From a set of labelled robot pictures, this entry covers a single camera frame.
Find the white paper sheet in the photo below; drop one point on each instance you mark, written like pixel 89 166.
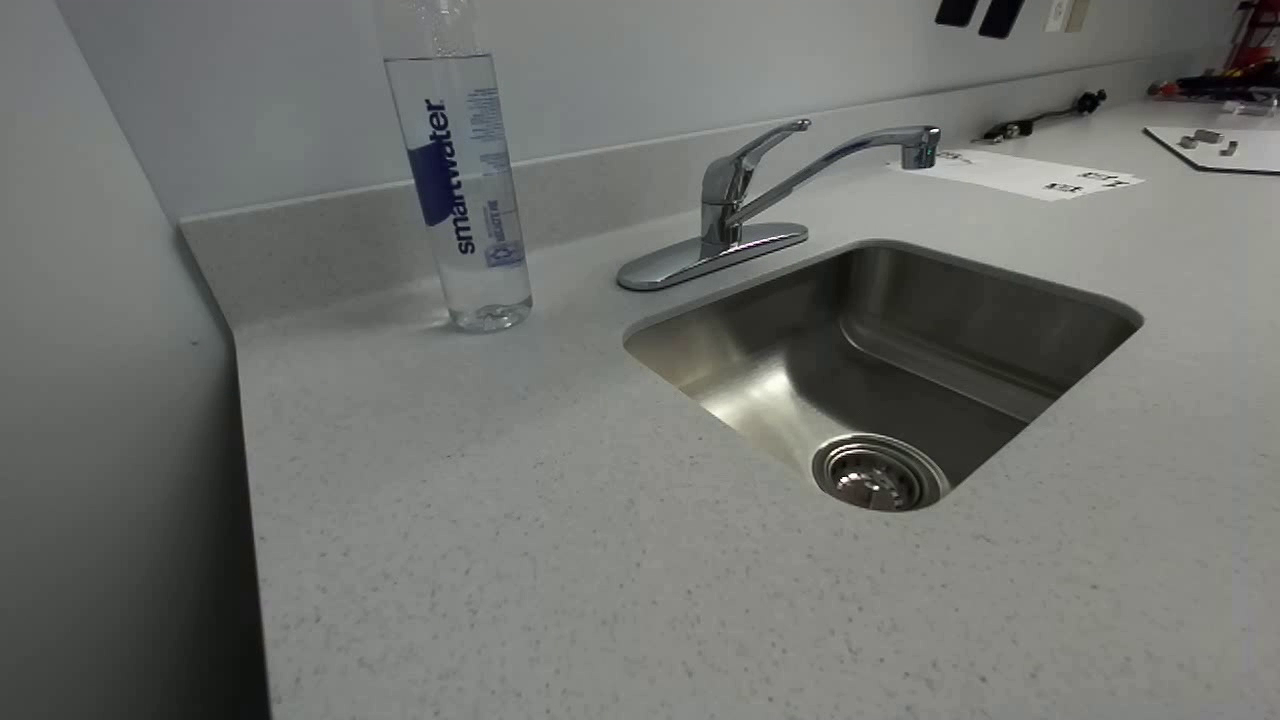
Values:
pixel 1025 173

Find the small grey metal part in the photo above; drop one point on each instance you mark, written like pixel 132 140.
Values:
pixel 1199 136
pixel 1229 145

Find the red and black device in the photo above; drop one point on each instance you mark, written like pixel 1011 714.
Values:
pixel 1254 41

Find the paper at right edge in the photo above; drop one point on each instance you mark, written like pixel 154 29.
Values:
pixel 1254 158

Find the stainless steel sink basin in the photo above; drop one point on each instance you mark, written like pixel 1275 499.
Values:
pixel 933 335

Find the metal sink drain strainer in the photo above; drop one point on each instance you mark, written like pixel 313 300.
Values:
pixel 874 478

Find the clear smartwater plastic bottle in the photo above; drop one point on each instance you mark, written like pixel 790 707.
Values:
pixel 461 267

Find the chrome faucet base plate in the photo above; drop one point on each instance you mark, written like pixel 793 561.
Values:
pixel 652 268

